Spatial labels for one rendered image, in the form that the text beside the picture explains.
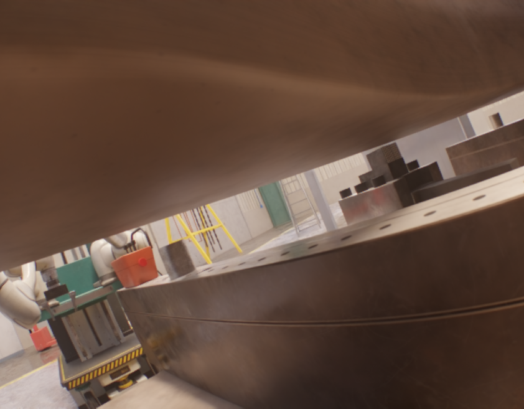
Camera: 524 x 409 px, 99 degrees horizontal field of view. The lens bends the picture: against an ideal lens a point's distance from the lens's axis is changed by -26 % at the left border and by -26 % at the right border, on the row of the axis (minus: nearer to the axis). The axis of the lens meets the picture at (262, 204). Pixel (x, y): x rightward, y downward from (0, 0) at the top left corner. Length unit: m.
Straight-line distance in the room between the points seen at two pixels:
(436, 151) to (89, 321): 3.69
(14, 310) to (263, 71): 0.97
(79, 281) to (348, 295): 1.83
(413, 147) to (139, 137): 3.55
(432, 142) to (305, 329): 3.37
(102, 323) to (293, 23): 2.05
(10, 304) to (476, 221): 1.08
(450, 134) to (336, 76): 3.44
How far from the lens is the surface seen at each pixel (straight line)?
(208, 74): 0.19
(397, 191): 1.30
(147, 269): 1.20
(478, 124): 6.77
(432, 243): 0.31
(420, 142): 3.70
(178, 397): 1.06
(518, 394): 0.41
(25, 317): 1.06
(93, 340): 2.16
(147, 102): 0.18
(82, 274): 2.06
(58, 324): 2.25
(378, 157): 1.48
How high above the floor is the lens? 0.76
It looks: 2 degrees up
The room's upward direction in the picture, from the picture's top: 22 degrees counter-clockwise
